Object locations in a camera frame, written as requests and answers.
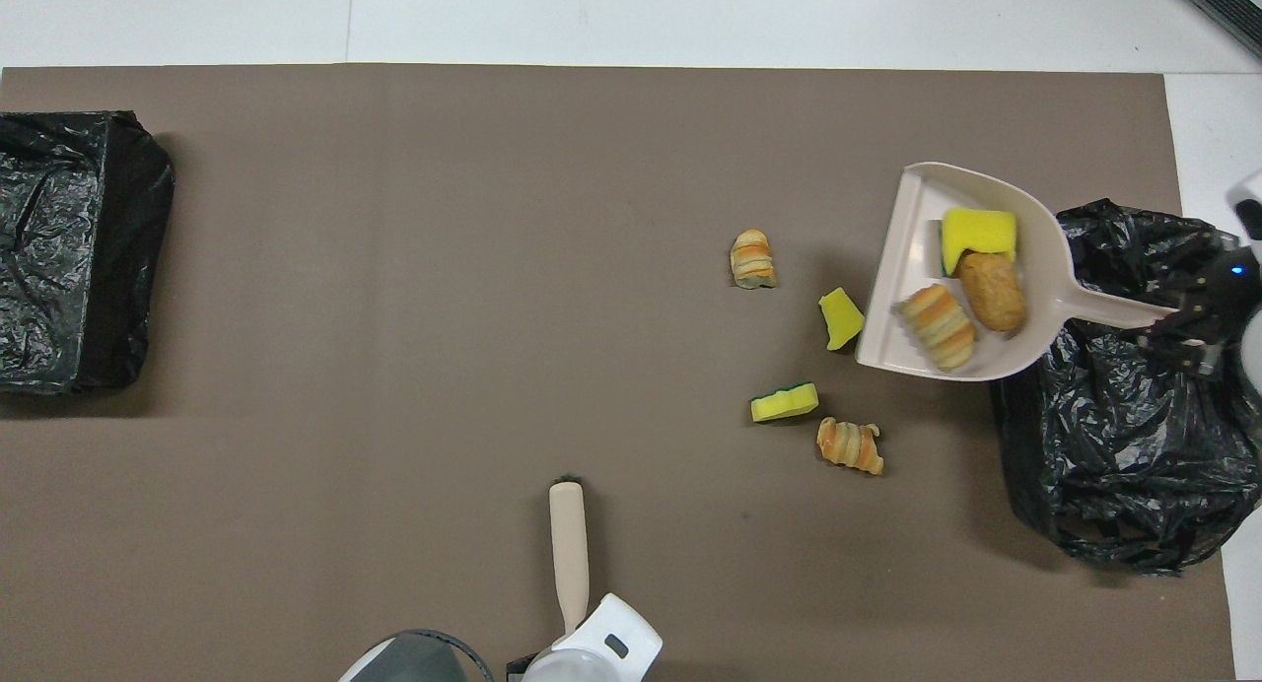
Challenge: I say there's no curled croissant piece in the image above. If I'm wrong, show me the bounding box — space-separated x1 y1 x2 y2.
815 416 885 477

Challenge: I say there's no short stubby croissant piece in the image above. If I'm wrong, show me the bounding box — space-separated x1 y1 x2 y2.
730 229 778 291

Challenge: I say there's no yellow green sponge piece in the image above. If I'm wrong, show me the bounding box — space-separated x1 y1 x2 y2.
750 381 820 424

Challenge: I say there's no empty black bag-lined bin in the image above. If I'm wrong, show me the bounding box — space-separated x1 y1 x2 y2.
0 110 176 397

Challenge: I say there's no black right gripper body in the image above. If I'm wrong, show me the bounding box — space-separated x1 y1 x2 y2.
1188 231 1262 368

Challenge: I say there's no beige handled hand brush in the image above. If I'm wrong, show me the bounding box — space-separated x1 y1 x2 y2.
548 477 592 636

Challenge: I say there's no small yellow sponge piece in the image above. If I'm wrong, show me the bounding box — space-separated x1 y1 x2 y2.
818 287 867 353

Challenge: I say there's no long flaky croissant piece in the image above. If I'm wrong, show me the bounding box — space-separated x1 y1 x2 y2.
892 283 977 372

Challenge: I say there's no beige plastic dustpan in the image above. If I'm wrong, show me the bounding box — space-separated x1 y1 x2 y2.
855 162 1176 383

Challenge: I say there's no brown bread roll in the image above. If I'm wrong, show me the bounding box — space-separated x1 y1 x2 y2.
958 252 1028 333

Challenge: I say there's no black bag-lined trash bin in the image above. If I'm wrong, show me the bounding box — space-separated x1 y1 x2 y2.
991 198 1262 577

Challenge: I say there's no large yellow sponge piece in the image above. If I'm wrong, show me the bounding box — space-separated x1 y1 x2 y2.
940 207 1018 277

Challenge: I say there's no brown paper table mat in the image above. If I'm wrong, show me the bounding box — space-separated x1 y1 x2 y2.
0 64 1236 682

